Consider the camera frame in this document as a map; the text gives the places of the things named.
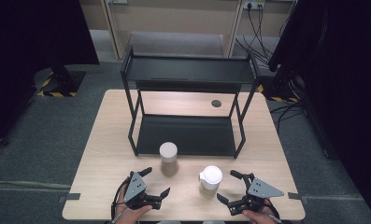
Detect hand-held gripper cable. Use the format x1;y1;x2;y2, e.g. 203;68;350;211
266;198;283;224
110;177;132;224

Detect person's right hand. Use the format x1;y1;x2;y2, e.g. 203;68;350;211
242;199;282;224

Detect black stand base striped tape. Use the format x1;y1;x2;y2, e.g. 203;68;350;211
257;70;300;104
33;64;87;98

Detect glass jar with spouted lid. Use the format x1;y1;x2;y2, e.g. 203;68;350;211
198;165;223;200

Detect black metal two-tier rack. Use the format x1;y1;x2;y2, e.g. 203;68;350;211
120;46;262;160

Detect dark curtain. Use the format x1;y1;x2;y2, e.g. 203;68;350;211
267;0;371;224
0;0;100;150

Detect grey tape strip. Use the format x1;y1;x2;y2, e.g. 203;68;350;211
287;191;309;205
58;192;81;204

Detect beige wooden shelf unit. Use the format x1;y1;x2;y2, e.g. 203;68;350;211
78;0;299;60

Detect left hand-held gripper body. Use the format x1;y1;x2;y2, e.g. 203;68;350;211
122;171;163;211

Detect black wall cables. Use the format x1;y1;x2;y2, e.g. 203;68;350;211
235;3;288;64

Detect left hand-held gripper cable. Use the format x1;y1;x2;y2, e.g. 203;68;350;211
110;177;132;224

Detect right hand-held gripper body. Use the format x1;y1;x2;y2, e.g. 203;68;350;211
228;173;285;217

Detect person's left hand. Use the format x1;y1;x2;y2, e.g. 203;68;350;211
114;186;153;224

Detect glass jar with round lid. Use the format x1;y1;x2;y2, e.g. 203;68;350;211
159;141;179;177

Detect right hand-held gripper cable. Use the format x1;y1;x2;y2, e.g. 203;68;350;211
266;198;283;224

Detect white wall socket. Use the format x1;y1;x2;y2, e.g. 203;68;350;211
242;0;266;9

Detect black floor cables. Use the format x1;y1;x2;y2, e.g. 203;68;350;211
268;77;307;127

